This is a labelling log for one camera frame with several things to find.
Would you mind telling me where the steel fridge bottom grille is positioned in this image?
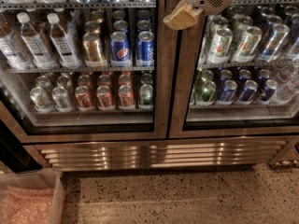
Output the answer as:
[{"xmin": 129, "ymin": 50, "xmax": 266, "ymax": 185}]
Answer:
[{"xmin": 25, "ymin": 135, "xmax": 298, "ymax": 172}]

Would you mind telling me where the front pepsi can right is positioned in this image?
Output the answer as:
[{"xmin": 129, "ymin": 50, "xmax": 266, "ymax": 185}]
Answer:
[{"xmin": 136, "ymin": 31, "xmax": 154, "ymax": 66}]

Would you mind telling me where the white green can right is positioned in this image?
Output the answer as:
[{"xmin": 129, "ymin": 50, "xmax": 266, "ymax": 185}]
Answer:
[{"xmin": 231, "ymin": 26, "xmax": 263, "ymax": 63}]

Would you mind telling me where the white green can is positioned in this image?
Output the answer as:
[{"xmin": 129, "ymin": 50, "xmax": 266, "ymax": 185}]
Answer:
[
  {"xmin": 207, "ymin": 28, "xmax": 233, "ymax": 63},
  {"xmin": 231, "ymin": 26, "xmax": 263, "ymax": 63}
]

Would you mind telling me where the tea bottle white cap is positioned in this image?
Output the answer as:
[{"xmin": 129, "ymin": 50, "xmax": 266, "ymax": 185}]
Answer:
[
  {"xmin": 17, "ymin": 12, "xmax": 57, "ymax": 69},
  {"xmin": 47, "ymin": 13, "xmax": 80, "ymax": 68}
]

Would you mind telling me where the red can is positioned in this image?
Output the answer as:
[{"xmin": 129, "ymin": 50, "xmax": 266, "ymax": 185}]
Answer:
[
  {"xmin": 75, "ymin": 86, "xmax": 93, "ymax": 109},
  {"xmin": 96, "ymin": 86, "xmax": 115, "ymax": 110},
  {"xmin": 118, "ymin": 85, "xmax": 135, "ymax": 109}
]

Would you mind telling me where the silver blue tall can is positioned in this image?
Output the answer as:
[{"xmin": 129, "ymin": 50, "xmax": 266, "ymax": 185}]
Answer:
[{"xmin": 258, "ymin": 23, "xmax": 290, "ymax": 62}]

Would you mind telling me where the tea bottle white cap right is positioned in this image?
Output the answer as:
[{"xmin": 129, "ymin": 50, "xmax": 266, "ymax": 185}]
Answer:
[{"xmin": 47, "ymin": 13, "xmax": 80, "ymax": 68}]

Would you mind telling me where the pepsi can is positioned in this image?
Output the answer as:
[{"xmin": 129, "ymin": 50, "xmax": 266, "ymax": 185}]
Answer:
[
  {"xmin": 136, "ymin": 31, "xmax": 154, "ymax": 66},
  {"xmin": 110, "ymin": 32, "xmax": 132, "ymax": 67}
]

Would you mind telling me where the red can middle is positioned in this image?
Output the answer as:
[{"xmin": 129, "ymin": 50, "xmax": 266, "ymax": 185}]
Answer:
[{"xmin": 96, "ymin": 86, "xmax": 115, "ymax": 110}]

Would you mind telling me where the gold front can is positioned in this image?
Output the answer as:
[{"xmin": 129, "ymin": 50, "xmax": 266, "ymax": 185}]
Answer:
[{"xmin": 83, "ymin": 33, "xmax": 107, "ymax": 67}]

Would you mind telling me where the blue can lower right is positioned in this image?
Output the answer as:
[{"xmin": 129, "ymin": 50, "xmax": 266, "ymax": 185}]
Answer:
[{"xmin": 257, "ymin": 79, "xmax": 278, "ymax": 105}]

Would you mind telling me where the front pepsi can left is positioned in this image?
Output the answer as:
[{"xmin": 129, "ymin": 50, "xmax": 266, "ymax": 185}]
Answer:
[{"xmin": 110, "ymin": 32, "xmax": 132, "ymax": 67}]

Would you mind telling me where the tea bottle far left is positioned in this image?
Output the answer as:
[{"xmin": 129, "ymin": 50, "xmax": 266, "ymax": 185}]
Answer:
[{"xmin": 0, "ymin": 15, "xmax": 34, "ymax": 70}]

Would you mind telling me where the blue can lower middle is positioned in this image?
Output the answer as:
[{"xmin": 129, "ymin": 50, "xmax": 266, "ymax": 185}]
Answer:
[{"xmin": 236, "ymin": 79, "xmax": 258, "ymax": 105}]

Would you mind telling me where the silver can far left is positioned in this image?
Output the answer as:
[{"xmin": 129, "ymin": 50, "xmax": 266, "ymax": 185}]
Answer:
[{"xmin": 30, "ymin": 87, "xmax": 54, "ymax": 113}]

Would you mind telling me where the white green can left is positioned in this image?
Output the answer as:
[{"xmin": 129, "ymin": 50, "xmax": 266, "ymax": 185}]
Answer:
[{"xmin": 207, "ymin": 28, "xmax": 233, "ymax": 63}]

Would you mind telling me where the glass fridge door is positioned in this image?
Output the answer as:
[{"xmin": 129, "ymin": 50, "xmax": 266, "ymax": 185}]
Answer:
[
  {"xmin": 169, "ymin": 0, "xmax": 299, "ymax": 138},
  {"xmin": 0, "ymin": 0, "xmax": 178, "ymax": 144}
]

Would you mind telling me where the green can left door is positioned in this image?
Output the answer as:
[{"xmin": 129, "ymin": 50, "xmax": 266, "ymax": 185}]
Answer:
[{"xmin": 139, "ymin": 84, "xmax": 153, "ymax": 109}]

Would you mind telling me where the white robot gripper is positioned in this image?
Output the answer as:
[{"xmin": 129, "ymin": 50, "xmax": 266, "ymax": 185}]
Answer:
[{"xmin": 164, "ymin": 0, "xmax": 235, "ymax": 31}]

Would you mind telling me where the water bottle lower right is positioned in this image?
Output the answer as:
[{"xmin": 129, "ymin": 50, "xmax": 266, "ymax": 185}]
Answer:
[{"xmin": 274, "ymin": 75, "xmax": 299, "ymax": 105}]

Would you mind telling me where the blue can lower left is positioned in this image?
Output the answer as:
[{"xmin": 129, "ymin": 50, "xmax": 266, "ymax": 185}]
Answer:
[{"xmin": 217, "ymin": 79, "xmax": 237, "ymax": 105}]

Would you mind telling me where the red can right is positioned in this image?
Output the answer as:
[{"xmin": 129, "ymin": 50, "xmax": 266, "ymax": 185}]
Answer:
[{"xmin": 118, "ymin": 85, "xmax": 135, "ymax": 109}]

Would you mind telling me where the green can right door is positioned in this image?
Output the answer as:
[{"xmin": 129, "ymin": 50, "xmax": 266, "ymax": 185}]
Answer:
[{"xmin": 196, "ymin": 81, "xmax": 216, "ymax": 105}]

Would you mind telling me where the red can left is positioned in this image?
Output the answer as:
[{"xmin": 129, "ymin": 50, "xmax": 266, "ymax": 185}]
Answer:
[{"xmin": 75, "ymin": 86, "xmax": 93, "ymax": 109}]

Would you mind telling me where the clear plastic bin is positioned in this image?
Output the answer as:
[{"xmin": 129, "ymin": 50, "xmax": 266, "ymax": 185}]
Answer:
[{"xmin": 0, "ymin": 169, "xmax": 65, "ymax": 224}]

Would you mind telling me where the tea bottle white cap middle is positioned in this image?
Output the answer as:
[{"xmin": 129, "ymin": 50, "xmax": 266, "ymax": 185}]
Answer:
[{"xmin": 17, "ymin": 12, "xmax": 57, "ymax": 69}]

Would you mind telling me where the pink bubble wrap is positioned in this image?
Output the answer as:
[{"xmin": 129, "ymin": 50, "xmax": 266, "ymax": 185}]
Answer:
[{"xmin": 0, "ymin": 186, "xmax": 54, "ymax": 224}]

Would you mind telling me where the green can door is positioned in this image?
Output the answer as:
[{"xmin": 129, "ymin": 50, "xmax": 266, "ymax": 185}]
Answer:
[
  {"xmin": 139, "ymin": 84, "xmax": 153, "ymax": 109},
  {"xmin": 196, "ymin": 81, "xmax": 216, "ymax": 105}
]

